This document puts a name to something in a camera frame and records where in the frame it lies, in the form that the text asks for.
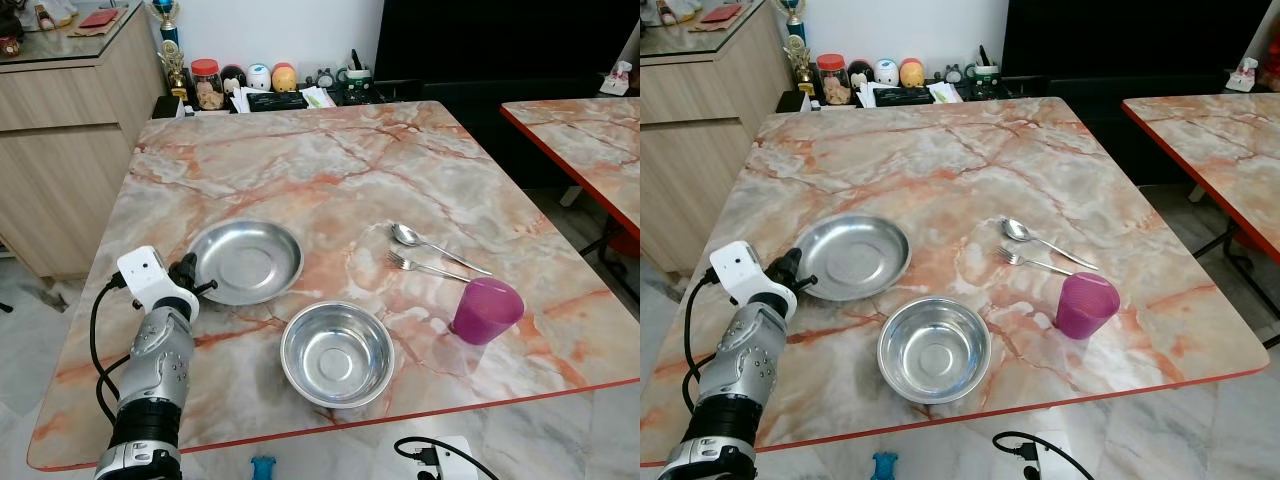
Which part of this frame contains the flat black box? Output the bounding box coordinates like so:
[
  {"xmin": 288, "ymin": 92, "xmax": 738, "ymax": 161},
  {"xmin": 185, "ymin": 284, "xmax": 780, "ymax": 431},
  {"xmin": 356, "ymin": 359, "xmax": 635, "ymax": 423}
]
[
  {"xmin": 232, "ymin": 90, "xmax": 307, "ymax": 113},
  {"xmin": 860, "ymin": 86, "xmax": 937, "ymax": 109}
]

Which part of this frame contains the purple plastic cup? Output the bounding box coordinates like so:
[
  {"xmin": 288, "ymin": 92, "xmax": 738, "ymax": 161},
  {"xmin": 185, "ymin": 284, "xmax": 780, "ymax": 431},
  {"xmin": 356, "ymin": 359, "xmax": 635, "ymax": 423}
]
[
  {"xmin": 1054, "ymin": 272, "xmax": 1123, "ymax": 341},
  {"xmin": 451, "ymin": 278, "xmax": 526, "ymax": 347}
]

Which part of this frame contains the marble pattern side table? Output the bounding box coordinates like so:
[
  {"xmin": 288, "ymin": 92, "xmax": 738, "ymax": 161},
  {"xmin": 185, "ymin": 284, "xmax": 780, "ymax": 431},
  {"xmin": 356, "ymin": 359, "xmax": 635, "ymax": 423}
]
[
  {"xmin": 1121, "ymin": 93, "xmax": 1280, "ymax": 351},
  {"xmin": 499, "ymin": 96, "xmax": 641, "ymax": 301}
]

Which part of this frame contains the steel bowl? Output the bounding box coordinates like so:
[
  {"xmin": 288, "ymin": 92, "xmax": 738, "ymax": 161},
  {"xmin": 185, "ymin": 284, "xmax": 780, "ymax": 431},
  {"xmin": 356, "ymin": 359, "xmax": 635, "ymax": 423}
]
[
  {"xmin": 279, "ymin": 300, "xmax": 396, "ymax": 410},
  {"xmin": 876, "ymin": 296, "xmax": 993, "ymax": 406}
]

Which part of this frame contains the large black screen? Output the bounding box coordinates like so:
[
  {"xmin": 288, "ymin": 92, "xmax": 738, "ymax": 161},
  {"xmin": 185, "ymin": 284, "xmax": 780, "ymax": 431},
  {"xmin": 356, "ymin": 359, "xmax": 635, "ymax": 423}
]
[
  {"xmin": 1000, "ymin": 0, "xmax": 1265, "ymax": 101},
  {"xmin": 372, "ymin": 0, "xmax": 641, "ymax": 105}
]

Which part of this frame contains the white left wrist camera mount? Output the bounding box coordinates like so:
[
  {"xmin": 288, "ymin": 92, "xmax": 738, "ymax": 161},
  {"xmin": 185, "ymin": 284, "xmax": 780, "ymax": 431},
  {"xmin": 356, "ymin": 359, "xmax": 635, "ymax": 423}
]
[
  {"xmin": 116, "ymin": 246, "xmax": 201, "ymax": 322},
  {"xmin": 709, "ymin": 241, "xmax": 799, "ymax": 320}
]

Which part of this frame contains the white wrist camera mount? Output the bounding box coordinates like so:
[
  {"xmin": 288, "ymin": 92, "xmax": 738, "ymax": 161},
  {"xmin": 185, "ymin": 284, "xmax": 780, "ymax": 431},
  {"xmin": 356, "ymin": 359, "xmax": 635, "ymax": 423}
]
[
  {"xmin": 1036, "ymin": 432, "xmax": 1077, "ymax": 480},
  {"xmin": 116, "ymin": 246, "xmax": 201, "ymax": 322},
  {"xmin": 709, "ymin": 241, "xmax": 799, "ymax": 320},
  {"xmin": 428, "ymin": 436, "xmax": 480, "ymax": 480}
]

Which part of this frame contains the steel fork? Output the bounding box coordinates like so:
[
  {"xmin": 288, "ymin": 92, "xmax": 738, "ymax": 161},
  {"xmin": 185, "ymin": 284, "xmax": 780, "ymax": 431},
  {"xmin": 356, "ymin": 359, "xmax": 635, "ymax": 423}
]
[
  {"xmin": 386, "ymin": 251, "xmax": 472, "ymax": 285},
  {"xmin": 995, "ymin": 245, "xmax": 1077, "ymax": 279}
]

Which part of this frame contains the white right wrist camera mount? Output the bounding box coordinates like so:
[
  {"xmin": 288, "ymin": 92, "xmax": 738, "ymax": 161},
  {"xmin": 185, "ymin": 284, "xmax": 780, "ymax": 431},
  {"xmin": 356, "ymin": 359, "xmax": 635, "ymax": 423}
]
[
  {"xmin": 1036, "ymin": 432, "xmax": 1077, "ymax": 480},
  {"xmin": 428, "ymin": 436, "xmax": 480, "ymax": 480}
]

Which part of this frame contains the gold trophy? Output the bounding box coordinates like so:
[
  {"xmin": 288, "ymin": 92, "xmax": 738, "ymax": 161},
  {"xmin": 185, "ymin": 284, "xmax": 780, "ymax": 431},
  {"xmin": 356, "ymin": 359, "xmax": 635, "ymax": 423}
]
[
  {"xmin": 778, "ymin": 0, "xmax": 818, "ymax": 97},
  {"xmin": 148, "ymin": 0, "xmax": 192, "ymax": 102}
]

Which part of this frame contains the steel spoon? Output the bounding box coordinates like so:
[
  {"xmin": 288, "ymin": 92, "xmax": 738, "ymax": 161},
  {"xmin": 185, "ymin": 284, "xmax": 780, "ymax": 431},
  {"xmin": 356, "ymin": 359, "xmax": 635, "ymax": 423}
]
[
  {"xmin": 390, "ymin": 223, "xmax": 494, "ymax": 277},
  {"xmin": 1000, "ymin": 217, "xmax": 1100, "ymax": 272}
]

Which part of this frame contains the marble pattern dining table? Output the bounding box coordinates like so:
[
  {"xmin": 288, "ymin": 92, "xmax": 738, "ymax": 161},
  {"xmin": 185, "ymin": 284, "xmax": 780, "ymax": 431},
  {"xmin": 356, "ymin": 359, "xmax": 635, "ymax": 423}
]
[
  {"xmin": 640, "ymin": 96, "xmax": 1272, "ymax": 469},
  {"xmin": 26, "ymin": 100, "xmax": 641, "ymax": 472}
]

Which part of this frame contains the light wooden cabinet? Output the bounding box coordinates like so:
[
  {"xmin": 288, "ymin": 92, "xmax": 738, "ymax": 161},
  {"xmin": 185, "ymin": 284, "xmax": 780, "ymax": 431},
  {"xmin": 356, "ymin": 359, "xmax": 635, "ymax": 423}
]
[
  {"xmin": 640, "ymin": 0, "xmax": 793, "ymax": 277},
  {"xmin": 0, "ymin": 0, "xmax": 168, "ymax": 282}
]

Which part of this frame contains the shallow steel plate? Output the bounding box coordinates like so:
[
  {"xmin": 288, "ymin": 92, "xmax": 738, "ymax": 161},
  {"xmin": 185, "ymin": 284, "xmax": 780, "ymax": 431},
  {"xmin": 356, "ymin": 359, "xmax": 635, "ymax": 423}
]
[
  {"xmin": 797, "ymin": 214, "xmax": 913, "ymax": 302},
  {"xmin": 188, "ymin": 220, "xmax": 305, "ymax": 307}
]

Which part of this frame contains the glass jar with red lid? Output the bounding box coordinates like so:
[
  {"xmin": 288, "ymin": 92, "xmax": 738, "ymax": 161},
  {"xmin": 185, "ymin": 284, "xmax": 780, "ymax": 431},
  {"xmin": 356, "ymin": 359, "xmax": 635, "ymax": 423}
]
[
  {"xmin": 189, "ymin": 58, "xmax": 226, "ymax": 112},
  {"xmin": 816, "ymin": 54, "xmax": 852, "ymax": 107}
]

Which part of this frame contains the dark green mug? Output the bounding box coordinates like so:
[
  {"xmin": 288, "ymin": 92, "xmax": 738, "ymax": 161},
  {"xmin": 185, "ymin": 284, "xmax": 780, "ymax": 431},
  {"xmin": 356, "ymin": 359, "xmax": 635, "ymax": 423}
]
[
  {"xmin": 967, "ymin": 44, "xmax": 1003, "ymax": 101},
  {"xmin": 338, "ymin": 48, "xmax": 375, "ymax": 105}
]

